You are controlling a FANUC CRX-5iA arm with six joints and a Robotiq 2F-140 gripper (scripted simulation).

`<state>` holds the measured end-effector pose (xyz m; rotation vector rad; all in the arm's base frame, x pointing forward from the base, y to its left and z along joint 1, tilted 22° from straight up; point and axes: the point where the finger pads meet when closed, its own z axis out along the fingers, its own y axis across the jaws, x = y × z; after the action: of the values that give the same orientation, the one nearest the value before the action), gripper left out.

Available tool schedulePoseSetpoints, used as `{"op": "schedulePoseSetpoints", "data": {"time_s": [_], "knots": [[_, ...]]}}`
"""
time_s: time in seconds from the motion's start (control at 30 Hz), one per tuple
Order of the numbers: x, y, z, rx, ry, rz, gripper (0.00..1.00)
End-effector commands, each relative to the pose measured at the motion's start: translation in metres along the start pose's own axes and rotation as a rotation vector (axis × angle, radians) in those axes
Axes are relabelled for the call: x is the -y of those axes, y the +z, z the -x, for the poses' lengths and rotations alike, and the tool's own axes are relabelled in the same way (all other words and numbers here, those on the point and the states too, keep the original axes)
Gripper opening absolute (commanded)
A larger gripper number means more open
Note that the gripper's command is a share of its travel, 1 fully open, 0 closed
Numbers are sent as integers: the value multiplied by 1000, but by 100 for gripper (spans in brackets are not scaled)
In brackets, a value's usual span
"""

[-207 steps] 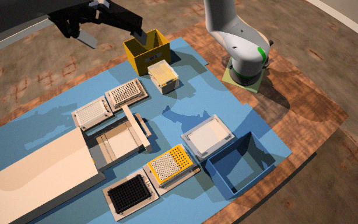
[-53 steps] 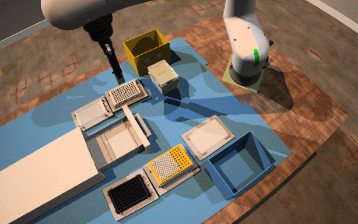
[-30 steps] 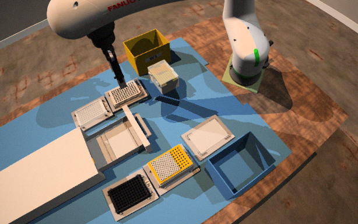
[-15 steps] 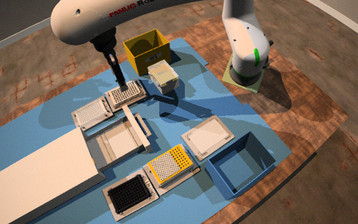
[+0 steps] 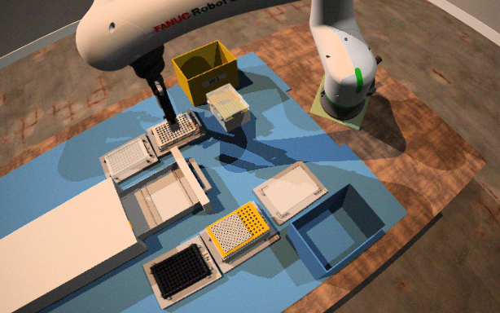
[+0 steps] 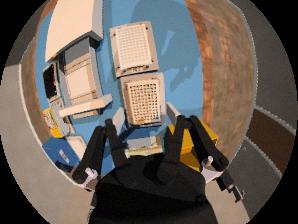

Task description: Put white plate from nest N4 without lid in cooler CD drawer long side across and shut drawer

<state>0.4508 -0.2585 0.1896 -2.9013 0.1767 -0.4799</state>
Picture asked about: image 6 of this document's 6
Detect light blue bench mat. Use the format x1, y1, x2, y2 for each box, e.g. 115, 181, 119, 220
35, 0, 203, 168

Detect blue open-top bin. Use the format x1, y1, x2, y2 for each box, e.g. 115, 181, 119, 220
42, 136, 78, 173

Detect yellow open-top bin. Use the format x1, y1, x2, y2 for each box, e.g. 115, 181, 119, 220
168, 119, 218, 172

